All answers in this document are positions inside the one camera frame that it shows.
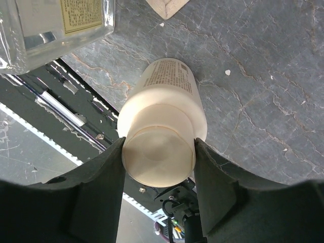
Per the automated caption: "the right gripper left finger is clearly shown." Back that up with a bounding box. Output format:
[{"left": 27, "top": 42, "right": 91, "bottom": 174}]
[{"left": 1, "top": 138, "right": 126, "bottom": 242}]

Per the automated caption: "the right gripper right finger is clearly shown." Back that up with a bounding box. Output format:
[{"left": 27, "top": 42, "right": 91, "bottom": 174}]
[{"left": 194, "top": 139, "right": 323, "bottom": 242}]

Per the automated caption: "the cream round jar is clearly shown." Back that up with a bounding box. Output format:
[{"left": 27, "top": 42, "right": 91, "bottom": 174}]
[{"left": 117, "top": 58, "right": 208, "bottom": 188}]

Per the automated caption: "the clear bottle grey cap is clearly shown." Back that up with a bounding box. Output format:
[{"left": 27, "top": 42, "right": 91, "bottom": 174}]
[{"left": 1, "top": 0, "right": 115, "bottom": 74}]

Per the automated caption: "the cream canvas tote bag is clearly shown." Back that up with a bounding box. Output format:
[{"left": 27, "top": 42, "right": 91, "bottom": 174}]
[{"left": 146, "top": 0, "right": 189, "bottom": 20}]

